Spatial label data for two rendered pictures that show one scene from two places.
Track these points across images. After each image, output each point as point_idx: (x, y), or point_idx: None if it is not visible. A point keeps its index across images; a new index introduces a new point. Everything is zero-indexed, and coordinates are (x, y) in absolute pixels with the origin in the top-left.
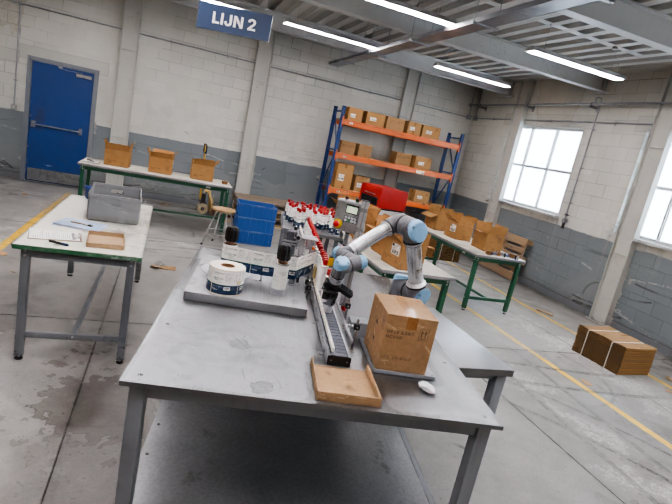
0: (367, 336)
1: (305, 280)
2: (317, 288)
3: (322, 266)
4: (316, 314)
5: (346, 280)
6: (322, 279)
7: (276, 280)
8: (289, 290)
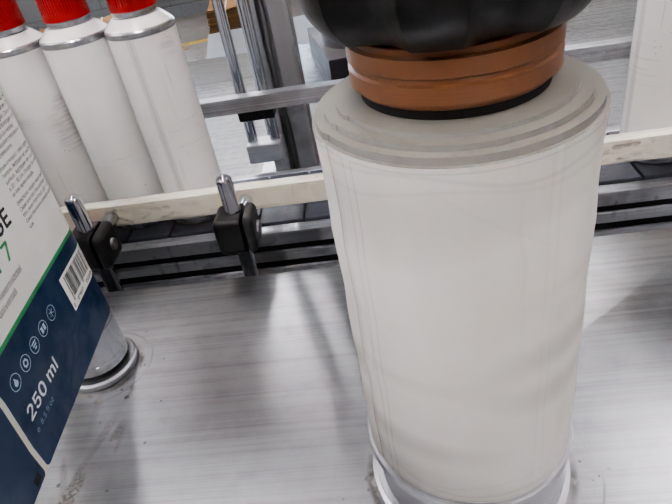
0: None
1: (86, 249)
2: (280, 178)
3: (154, 25)
4: (663, 210)
5: (288, 17)
6: (202, 121)
7: (576, 355)
8: (294, 362)
